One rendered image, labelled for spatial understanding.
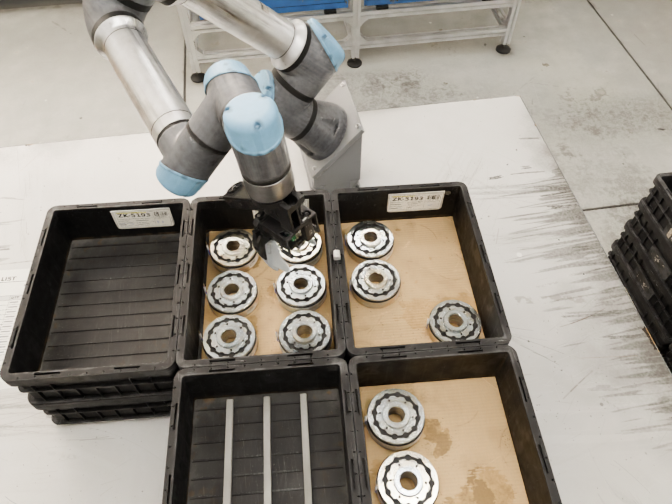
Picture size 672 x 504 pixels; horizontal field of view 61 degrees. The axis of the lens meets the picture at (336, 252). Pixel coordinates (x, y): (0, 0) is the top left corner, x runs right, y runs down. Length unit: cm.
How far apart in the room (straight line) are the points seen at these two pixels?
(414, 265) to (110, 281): 65
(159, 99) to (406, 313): 62
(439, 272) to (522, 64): 223
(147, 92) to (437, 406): 74
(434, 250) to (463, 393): 33
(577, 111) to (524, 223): 163
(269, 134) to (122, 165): 100
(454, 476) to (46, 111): 269
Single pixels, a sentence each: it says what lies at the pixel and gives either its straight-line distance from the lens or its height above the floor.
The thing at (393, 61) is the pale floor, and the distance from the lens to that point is 323.
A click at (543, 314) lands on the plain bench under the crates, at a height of 70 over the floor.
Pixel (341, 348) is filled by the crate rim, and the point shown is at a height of 93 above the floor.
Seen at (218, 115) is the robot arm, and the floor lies 131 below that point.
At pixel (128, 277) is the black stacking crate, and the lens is 129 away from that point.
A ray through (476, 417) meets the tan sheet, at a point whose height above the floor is 83.
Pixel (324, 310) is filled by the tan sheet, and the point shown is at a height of 83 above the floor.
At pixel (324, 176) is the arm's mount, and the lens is 147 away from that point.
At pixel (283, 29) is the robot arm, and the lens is 127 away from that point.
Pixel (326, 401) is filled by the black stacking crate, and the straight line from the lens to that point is 108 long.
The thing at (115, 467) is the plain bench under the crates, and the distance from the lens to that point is 126.
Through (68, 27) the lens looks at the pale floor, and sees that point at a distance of 381.
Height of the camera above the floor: 184
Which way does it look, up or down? 53 degrees down
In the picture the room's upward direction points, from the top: straight up
